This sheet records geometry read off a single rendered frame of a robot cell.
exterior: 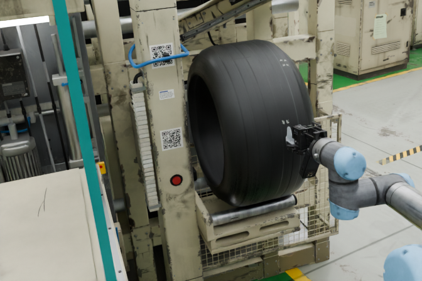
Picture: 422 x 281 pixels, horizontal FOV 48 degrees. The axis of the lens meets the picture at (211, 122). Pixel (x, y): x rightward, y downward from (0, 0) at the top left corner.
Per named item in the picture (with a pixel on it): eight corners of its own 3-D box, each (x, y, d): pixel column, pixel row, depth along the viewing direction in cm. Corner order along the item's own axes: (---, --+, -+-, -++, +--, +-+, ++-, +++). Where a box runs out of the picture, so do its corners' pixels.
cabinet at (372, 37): (358, 82, 593) (363, -22, 547) (328, 72, 641) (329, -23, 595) (411, 68, 630) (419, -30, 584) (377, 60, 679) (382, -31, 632)
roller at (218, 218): (210, 229, 169) (209, 219, 168) (206, 222, 173) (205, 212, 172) (297, 207, 179) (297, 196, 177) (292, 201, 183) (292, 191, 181)
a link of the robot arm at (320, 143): (344, 164, 128) (317, 170, 126) (335, 159, 133) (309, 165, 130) (343, 138, 126) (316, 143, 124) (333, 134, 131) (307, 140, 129)
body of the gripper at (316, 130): (312, 120, 141) (334, 130, 130) (313, 147, 144) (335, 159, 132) (289, 125, 139) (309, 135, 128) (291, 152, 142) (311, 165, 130)
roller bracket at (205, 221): (207, 243, 166) (205, 219, 163) (178, 191, 202) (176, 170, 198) (216, 241, 167) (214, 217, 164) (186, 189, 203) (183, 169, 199)
